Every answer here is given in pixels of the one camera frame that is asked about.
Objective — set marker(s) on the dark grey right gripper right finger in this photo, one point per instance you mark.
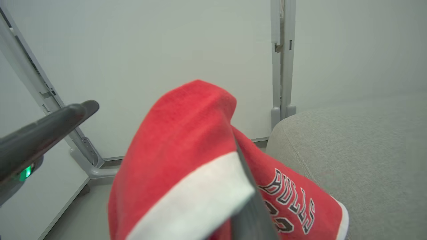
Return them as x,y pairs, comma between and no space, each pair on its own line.
255,220

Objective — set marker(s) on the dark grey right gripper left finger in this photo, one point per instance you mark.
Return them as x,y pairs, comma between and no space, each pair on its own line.
43,133

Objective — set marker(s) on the red Bulls basketball jersey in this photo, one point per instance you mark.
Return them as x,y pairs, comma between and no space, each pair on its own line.
186,133

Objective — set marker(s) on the grey fabric sofa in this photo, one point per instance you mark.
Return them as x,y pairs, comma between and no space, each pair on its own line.
367,166

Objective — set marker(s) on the grey metal partition frame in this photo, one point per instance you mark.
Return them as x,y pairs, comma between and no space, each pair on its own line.
24,65
276,83

